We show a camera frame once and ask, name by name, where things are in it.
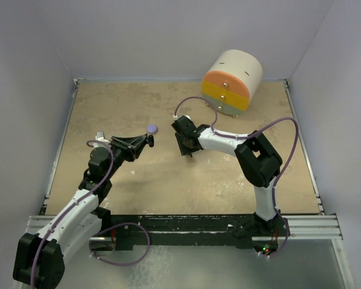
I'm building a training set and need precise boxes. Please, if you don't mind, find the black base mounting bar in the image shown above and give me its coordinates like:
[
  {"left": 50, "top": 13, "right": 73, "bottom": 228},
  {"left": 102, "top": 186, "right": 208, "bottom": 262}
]
[{"left": 94, "top": 208, "right": 290, "bottom": 255}]

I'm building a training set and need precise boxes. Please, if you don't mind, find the purple earbud charging case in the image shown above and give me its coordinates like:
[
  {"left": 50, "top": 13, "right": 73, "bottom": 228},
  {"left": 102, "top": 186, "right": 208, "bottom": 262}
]
[{"left": 146, "top": 124, "right": 158, "bottom": 134}]

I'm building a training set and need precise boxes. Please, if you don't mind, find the round cream drawer cabinet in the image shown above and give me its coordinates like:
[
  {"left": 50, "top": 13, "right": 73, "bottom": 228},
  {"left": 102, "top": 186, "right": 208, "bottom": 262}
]
[{"left": 201, "top": 49, "right": 263, "bottom": 117}]

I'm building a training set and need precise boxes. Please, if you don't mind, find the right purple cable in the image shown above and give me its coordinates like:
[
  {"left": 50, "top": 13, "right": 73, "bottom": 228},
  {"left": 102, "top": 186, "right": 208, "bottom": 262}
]
[{"left": 174, "top": 96, "right": 299, "bottom": 259}]

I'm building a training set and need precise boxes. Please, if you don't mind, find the black earbud charging case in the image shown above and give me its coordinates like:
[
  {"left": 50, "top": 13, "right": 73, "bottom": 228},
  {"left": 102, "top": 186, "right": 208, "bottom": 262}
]
[{"left": 147, "top": 135, "right": 155, "bottom": 148}]

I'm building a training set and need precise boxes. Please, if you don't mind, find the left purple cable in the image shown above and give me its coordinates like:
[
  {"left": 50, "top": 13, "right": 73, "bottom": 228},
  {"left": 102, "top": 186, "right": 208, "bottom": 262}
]
[{"left": 29, "top": 140, "right": 114, "bottom": 289}]

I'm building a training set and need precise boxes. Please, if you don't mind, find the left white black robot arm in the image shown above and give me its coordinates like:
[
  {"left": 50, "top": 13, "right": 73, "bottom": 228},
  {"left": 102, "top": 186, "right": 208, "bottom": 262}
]
[{"left": 13, "top": 134, "right": 154, "bottom": 288}]

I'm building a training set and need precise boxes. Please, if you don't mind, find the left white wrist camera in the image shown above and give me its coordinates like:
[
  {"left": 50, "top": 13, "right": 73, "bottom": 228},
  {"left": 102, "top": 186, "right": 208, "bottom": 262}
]
[{"left": 95, "top": 131, "right": 110, "bottom": 143}]

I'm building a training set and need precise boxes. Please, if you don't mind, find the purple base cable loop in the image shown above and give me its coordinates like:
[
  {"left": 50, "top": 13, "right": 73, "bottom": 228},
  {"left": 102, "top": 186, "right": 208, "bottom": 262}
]
[{"left": 88, "top": 222, "right": 151, "bottom": 266}]

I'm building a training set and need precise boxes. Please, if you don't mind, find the aluminium frame rail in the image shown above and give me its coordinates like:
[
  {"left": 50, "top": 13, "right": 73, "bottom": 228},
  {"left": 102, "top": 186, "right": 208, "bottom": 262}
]
[{"left": 26, "top": 79, "right": 342, "bottom": 240}]

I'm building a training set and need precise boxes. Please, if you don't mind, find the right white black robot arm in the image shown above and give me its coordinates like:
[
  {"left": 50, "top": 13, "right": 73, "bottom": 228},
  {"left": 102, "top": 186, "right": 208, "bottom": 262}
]
[{"left": 171, "top": 116, "right": 282, "bottom": 235}]

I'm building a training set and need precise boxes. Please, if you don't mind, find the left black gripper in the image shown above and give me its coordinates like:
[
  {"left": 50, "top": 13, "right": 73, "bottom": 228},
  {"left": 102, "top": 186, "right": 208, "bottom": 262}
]
[{"left": 104, "top": 135, "right": 146, "bottom": 179}]

